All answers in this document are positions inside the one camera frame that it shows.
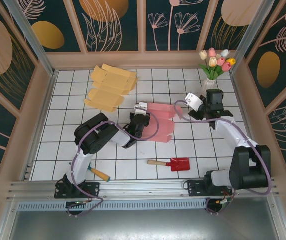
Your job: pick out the pink paper box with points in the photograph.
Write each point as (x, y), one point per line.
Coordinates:
(162, 130)

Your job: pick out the yellow paper box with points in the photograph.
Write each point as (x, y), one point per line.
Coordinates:
(112, 80)

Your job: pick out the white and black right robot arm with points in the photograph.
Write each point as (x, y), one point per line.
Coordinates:
(250, 165)

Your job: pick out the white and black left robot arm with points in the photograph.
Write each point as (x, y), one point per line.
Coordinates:
(95, 135)

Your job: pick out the white ribbed vase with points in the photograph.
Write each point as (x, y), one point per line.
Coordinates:
(208, 83)

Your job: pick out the artificial tulip bouquet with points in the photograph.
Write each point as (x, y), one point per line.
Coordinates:
(218, 62)

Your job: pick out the aluminium side rail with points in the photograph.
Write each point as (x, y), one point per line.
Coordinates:
(240, 100)
(48, 92)

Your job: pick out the aluminium mounting rail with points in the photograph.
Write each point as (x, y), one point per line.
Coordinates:
(142, 187)

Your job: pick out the aluminium frame post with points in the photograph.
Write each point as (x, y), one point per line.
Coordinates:
(28, 30)
(251, 30)

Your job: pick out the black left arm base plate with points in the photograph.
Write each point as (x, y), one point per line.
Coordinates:
(92, 190)

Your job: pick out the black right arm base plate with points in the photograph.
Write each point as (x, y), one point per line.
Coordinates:
(195, 188)

